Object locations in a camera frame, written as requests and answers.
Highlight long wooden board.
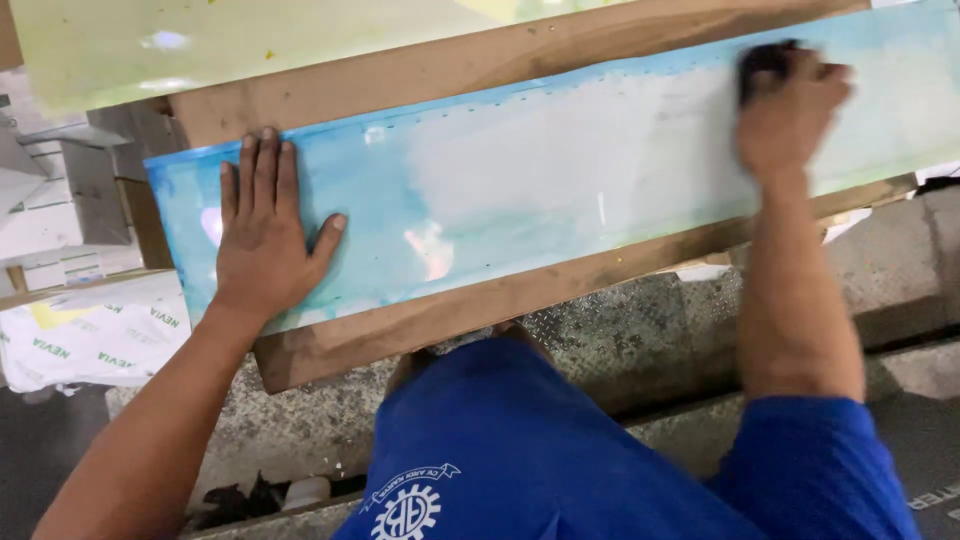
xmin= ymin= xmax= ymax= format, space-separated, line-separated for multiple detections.
xmin=168 ymin=0 xmax=921 ymax=396

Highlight black rags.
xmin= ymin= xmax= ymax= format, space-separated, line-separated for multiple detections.
xmin=186 ymin=471 xmax=295 ymax=532

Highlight white wrapped paper package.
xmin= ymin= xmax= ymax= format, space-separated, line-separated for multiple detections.
xmin=0 ymin=270 xmax=193 ymax=396

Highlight yellow-green glossy sheet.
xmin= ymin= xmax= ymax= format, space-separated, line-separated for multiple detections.
xmin=7 ymin=0 xmax=635 ymax=115

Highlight white plastic bottle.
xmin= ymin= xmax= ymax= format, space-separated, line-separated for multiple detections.
xmin=282 ymin=475 xmax=333 ymax=513

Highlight person's left hand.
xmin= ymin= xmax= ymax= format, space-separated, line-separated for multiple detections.
xmin=213 ymin=127 xmax=349 ymax=320

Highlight blue-tinted printing plate sheet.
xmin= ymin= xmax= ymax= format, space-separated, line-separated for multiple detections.
xmin=144 ymin=0 xmax=960 ymax=336

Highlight dark cleaning sponge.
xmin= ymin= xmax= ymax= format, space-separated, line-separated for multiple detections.
xmin=736 ymin=40 xmax=804 ymax=106

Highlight stack of white cartons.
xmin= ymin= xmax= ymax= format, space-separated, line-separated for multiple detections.
xmin=0 ymin=67 xmax=145 ymax=292

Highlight white paper scrap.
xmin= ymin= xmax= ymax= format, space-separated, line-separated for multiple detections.
xmin=673 ymin=261 xmax=735 ymax=284
xmin=820 ymin=207 xmax=876 ymax=246

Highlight blue shirt with white emblem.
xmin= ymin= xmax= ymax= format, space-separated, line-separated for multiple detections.
xmin=330 ymin=337 xmax=924 ymax=540

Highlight person's right hand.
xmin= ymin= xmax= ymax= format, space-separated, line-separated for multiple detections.
xmin=733 ymin=43 xmax=856 ymax=183

